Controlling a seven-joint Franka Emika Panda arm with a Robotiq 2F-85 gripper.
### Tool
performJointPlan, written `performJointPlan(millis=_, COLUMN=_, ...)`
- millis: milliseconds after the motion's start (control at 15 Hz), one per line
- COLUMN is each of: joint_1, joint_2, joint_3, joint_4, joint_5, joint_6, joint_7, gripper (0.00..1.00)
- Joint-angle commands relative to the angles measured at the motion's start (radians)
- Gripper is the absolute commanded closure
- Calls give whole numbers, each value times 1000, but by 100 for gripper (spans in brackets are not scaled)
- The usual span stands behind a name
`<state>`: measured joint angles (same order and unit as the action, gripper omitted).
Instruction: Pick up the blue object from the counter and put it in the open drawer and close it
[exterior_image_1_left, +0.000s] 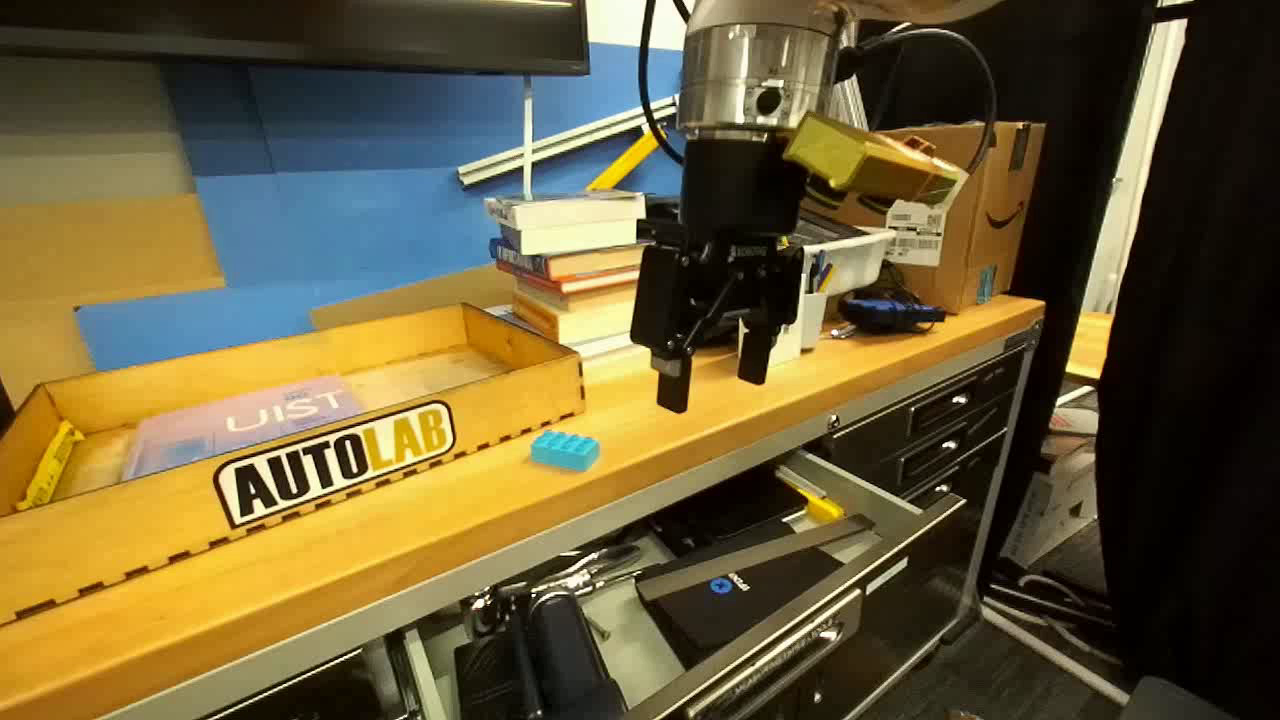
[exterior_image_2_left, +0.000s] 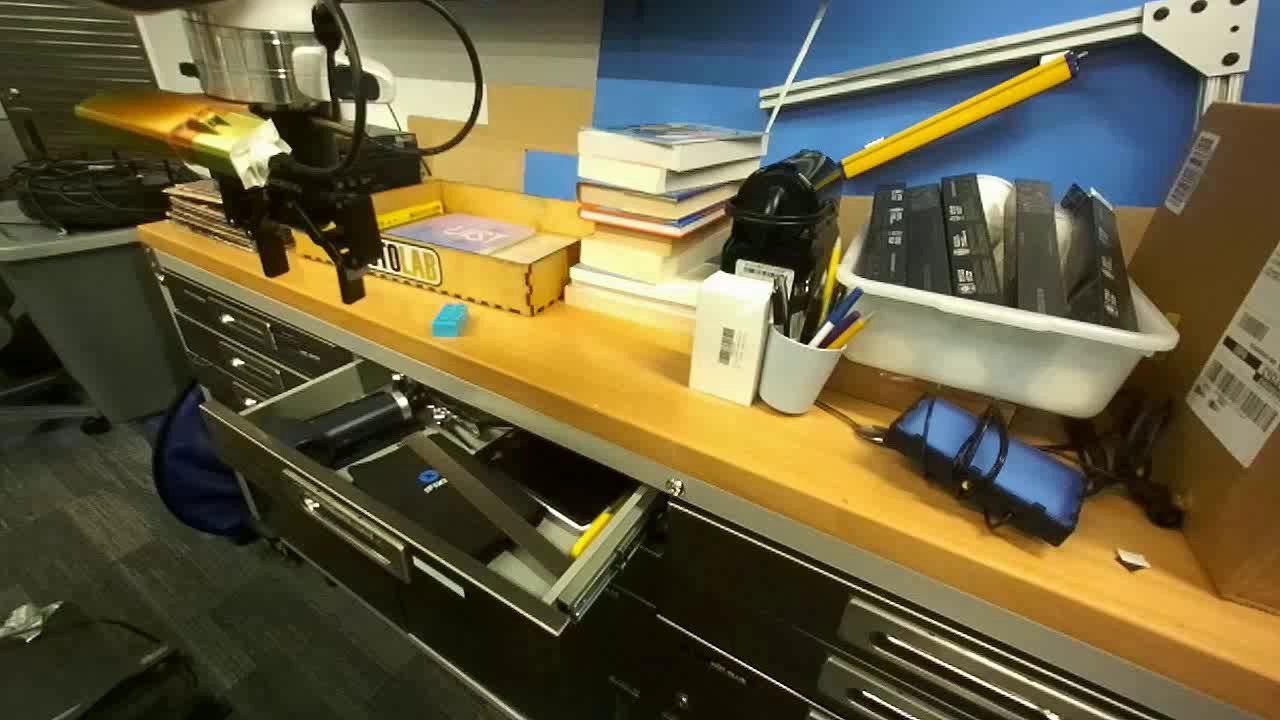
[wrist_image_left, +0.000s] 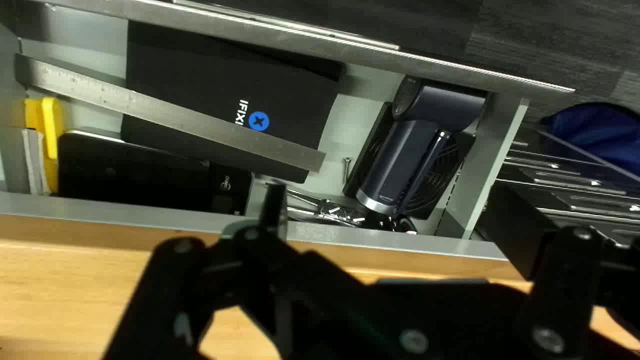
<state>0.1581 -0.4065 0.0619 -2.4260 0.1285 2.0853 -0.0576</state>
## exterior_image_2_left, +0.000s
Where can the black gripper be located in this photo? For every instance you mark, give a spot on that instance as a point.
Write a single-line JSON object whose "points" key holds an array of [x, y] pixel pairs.
{"points": [[343, 167]]}

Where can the small blue block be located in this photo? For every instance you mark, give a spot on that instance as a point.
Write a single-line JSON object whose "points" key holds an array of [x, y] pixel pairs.
{"points": [[451, 316]]}

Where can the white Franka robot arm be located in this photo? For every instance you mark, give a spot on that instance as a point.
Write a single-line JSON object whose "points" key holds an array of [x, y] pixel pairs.
{"points": [[243, 52]]}

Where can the open black metal drawer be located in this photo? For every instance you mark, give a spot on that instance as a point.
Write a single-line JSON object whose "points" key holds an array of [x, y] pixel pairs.
{"points": [[346, 525]]}

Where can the black drawer cabinet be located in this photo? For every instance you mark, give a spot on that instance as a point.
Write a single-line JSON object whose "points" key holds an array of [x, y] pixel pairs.
{"points": [[746, 600]]}

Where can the stack of flat boards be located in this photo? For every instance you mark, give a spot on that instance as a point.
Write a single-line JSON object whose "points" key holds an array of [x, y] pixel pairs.
{"points": [[201, 209]]}

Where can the purple-blue flat book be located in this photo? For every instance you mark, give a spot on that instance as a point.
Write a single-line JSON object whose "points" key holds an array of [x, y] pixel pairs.
{"points": [[460, 233]]}

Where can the black cylindrical flashlight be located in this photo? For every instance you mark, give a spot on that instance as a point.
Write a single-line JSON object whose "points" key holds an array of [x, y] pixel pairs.
{"points": [[352, 422]]}

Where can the laser-cut wooden box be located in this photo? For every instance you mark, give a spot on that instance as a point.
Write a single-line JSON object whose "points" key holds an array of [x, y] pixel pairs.
{"points": [[493, 280]]}

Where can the grey side table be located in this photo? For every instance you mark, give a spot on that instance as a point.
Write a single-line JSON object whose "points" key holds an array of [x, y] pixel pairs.
{"points": [[92, 321]]}

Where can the dark blue bag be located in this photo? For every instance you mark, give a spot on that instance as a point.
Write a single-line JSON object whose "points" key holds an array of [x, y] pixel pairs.
{"points": [[201, 465]]}

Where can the black box with blue logo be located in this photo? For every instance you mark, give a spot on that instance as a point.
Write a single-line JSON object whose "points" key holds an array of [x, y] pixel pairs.
{"points": [[427, 494]]}

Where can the silver measuring tool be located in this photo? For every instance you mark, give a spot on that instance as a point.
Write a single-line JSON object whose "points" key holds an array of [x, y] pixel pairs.
{"points": [[493, 505]]}

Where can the wide white book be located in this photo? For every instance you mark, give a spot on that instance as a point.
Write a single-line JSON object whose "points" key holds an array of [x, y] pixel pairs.
{"points": [[624, 293]]}

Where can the thin red-edged book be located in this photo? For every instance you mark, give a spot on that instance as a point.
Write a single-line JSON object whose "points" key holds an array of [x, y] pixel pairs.
{"points": [[642, 221]]}

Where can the thick cream book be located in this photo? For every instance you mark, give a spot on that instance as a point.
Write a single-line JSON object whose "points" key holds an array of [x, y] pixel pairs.
{"points": [[647, 255]]}

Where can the thin tan book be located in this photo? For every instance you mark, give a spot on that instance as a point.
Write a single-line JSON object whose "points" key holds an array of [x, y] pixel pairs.
{"points": [[647, 202]]}

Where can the thick white book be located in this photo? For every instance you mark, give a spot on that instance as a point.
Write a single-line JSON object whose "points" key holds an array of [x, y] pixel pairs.
{"points": [[663, 175]]}

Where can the book with blue-grey cover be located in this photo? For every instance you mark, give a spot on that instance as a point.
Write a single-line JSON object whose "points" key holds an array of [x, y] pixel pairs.
{"points": [[666, 141]]}

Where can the small yellow tool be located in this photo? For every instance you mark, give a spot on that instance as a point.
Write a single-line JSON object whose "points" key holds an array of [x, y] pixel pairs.
{"points": [[593, 528]]}

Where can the white upright carton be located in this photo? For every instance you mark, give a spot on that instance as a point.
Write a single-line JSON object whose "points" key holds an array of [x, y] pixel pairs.
{"points": [[731, 342]]}

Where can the crumpled white paper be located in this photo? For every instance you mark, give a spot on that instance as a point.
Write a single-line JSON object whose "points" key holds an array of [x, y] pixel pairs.
{"points": [[25, 621]]}

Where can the black crumpled bag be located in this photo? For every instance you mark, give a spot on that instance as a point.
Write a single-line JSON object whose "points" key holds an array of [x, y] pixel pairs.
{"points": [[781, 213]]}

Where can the black floor case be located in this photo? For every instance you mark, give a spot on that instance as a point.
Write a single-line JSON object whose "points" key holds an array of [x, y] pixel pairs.
{"points": [[82, 674]]}

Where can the white pen cup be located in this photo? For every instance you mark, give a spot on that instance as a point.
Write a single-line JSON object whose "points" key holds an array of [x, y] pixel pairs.
{"points": [[796, 375]]}

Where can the yellow pencil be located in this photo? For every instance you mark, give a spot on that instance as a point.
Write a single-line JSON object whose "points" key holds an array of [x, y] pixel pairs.
{"points": [[831, 280]]}

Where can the blue pen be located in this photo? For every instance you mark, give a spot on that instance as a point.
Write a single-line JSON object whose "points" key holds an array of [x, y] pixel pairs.
{"points": [[841, 311]]}

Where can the orange pen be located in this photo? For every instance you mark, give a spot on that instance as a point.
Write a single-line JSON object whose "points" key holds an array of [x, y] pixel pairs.
{"points": [[850, 332]]}

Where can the black slim box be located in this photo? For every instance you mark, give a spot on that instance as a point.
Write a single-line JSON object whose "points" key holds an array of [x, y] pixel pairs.
{"points": [[971, 241], [1100, 260], [930, 237], [885, 233], [1032, 246]]}

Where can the yellow bar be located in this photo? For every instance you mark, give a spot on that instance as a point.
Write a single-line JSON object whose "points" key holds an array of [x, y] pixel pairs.
{"points": [[961, 116]]}

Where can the white plastic bin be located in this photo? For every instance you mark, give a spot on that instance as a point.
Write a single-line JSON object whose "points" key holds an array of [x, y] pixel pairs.
{"points": [[986, 352]]}

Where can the blue power brick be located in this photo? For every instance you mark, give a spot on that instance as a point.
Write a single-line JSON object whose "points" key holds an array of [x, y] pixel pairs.
{"points": [[1027, 486]]}

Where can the small white scrap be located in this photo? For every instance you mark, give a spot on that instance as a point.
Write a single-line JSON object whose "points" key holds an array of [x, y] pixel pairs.
{"points": [[1130, 562]]}

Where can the brown cardboard box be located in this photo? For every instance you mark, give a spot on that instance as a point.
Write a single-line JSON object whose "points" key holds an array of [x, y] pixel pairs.
{"points": [[1206, 332]]}

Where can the gold wrist camera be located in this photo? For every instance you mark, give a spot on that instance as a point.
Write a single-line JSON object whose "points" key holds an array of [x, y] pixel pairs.
{"points": [[172, 120]]}

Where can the aluminium rail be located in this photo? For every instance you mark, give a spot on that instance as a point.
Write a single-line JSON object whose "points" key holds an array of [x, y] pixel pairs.
{"points": [[961, 51]]}

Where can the perforated metal bracket plate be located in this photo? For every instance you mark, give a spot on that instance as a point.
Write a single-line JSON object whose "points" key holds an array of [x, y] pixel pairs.
{"points": [[1203, 35]]}

